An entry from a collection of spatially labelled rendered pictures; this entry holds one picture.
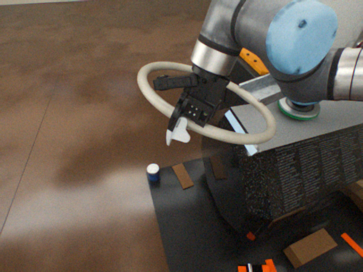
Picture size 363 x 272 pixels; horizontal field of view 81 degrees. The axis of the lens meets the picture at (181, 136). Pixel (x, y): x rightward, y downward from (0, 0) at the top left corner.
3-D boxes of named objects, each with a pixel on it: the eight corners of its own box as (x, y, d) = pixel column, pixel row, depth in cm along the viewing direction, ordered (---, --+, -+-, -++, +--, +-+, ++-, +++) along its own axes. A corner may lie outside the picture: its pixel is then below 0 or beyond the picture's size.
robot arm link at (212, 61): (190, 38, 40) (207, 37, 48) (181, 63, 43) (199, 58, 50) (232, 58, 38) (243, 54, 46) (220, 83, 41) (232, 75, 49)
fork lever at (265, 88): (325, 55, 118) (330, 46, 115) (360, 70, 107) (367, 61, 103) (231, 89, 93) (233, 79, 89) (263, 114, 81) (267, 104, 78)
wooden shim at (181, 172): (172, 167, 195) (172, 166, 194) (182, 163, 198) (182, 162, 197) (183, 189, 180) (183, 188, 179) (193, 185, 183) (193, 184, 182)
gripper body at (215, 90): (201, 131, 48) (225, 82, 41) (169, 113, 50) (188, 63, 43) (212, 119, 54) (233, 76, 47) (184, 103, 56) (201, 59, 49)
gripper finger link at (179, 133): (179, 157, 51) (195, 125, 48) (159, 145, 52) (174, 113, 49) (183, 154, 54) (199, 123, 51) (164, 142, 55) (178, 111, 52)
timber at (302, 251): (295, 268, 141) (302, 264, 132) (282, 250, 148) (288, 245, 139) (328, 250, 148) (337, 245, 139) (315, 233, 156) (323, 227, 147)
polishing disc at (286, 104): (328, 114, 113) (329, 112, 112) (292, 120, 110) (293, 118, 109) (303, 91, 127) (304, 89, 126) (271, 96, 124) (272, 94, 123)
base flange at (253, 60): (233, 50, 197) (234, 45, 193) (278, 43, 207) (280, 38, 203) (262, 77, 165) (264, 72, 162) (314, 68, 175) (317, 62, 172)
